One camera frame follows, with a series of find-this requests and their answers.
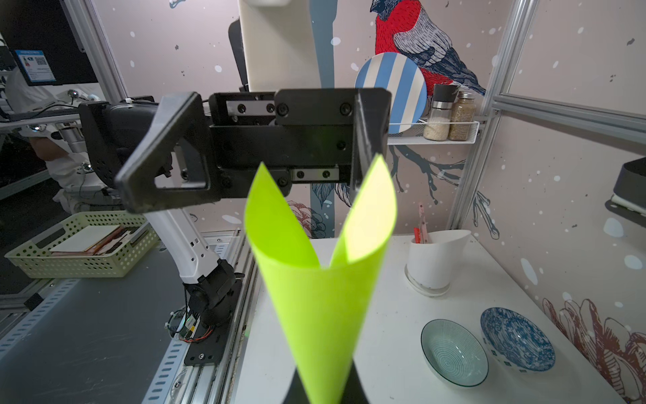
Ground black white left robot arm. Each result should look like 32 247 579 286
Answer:
78 89 391 326

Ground computer monitor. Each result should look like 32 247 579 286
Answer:
1 0 98 87

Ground white wire wall shelf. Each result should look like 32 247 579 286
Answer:
388 121 481 146

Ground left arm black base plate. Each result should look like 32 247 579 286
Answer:
183 280 242 366

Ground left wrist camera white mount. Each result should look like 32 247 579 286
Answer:
238 0 321 92

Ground black lid spice grinder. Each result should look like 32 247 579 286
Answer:
423 84 459 141

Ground blue patterned small bowl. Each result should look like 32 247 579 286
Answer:
479 307 556 375

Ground pale green ceramic bowl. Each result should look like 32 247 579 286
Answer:
421 319 490 387

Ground blue white striped plate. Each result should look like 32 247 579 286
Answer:
355 52 428 135

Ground brown spice glass jar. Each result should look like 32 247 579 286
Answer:
448 91 476 141

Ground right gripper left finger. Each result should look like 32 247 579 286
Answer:
283 369 310 404

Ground red pink utensil in cup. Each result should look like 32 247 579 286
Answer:
414 204 431 244

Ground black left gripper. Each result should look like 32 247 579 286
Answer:
115 89 391 214

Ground green plastic perforated basket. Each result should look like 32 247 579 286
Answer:
5 210 159 279

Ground white utensil holder cup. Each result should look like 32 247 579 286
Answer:
404 230 471 297

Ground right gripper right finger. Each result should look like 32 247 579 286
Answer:
341 363 369 404

